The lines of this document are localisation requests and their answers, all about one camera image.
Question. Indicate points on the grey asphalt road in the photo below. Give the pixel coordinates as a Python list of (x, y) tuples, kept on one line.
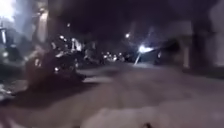
[(133, 96)]

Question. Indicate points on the row of parked motorcycles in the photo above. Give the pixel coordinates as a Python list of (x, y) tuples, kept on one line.
[(63, 61)]

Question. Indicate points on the robot's own part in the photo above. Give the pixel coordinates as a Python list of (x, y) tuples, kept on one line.
[(147, 125)]

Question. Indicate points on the building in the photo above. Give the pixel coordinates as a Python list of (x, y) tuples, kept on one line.
[(40, 23), (200, 43)]

